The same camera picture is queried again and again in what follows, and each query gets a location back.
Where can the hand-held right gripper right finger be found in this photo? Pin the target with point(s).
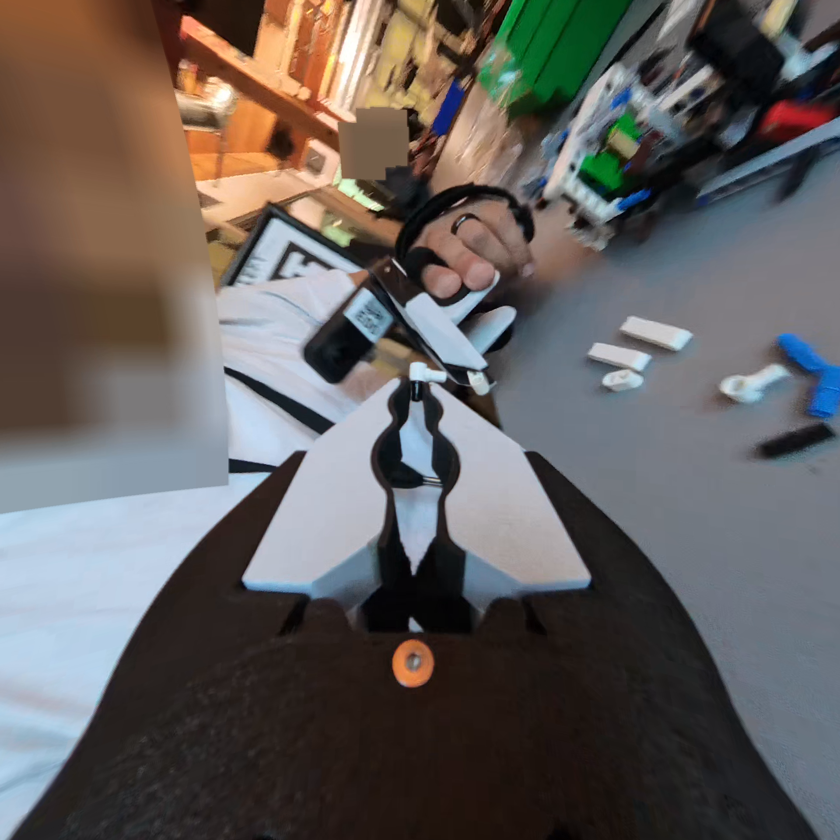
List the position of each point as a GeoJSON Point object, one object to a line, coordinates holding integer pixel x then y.
{"type": "Point", "coordinates": [512, 525]}

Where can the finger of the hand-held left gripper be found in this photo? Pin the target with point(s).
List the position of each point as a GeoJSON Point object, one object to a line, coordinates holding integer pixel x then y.
{"type": "Point", "coordinates": [446, 334]}

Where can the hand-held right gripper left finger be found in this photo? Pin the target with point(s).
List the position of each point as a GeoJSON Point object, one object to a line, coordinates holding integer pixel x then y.
{"type": "Point", "coordinates": [315, 525]}

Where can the white lego connector with pin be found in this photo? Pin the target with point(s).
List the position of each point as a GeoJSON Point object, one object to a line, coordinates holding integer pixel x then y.
{"type": "Point", "coordinates": [426, 374]}

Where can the small round white lego piece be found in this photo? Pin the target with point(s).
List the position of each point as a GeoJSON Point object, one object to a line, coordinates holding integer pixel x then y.
{"type": "Point", "coordinates": [622, 379]}

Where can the long white lego brick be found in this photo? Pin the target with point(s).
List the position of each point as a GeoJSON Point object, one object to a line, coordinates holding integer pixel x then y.
{"type": "Point", "coordinates": [656, 333]}

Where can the white green blue lego model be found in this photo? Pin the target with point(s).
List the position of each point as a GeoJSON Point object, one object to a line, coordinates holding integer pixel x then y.
{"type": "Point", "coordinates": [590, 151]}

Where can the white lego connector piece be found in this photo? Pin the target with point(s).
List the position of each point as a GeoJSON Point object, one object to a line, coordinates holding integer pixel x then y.
{"type": "Point", "coordinates": [754, 382]}

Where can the black lego piece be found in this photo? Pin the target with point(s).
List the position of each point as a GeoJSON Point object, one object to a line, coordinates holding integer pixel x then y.
{"type": "Point", "coordinates": [794, 440]}

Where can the blue lego piece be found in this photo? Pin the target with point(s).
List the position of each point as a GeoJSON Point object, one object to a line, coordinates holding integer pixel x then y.
{"type": "Point", "coordinates": [804, 358]}

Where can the person's left hand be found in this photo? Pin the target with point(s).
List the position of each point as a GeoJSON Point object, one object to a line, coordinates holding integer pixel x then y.
{"type": "Point", "coordinates": [485, 243]}

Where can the person's white shirt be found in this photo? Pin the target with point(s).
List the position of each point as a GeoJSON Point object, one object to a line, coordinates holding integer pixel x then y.
{"type": "Point", "coordinates": [98, 590]}

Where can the wooden shelf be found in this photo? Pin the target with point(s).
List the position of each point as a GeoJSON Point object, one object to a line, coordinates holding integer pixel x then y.
{"type": "Point", "coordinates": [249, 79]}

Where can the green box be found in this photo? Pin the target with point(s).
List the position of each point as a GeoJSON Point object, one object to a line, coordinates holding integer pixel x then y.
{"type": "Point", "coordinates": [564, 46]}

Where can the red object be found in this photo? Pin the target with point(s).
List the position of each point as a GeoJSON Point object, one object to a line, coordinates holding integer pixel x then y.
{"type": "Point", "coordinates": [800, 118]}

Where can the black bag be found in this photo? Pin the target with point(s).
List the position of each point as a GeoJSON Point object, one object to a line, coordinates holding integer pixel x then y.
{"type": "Point", "coordinates": [741, 36]}

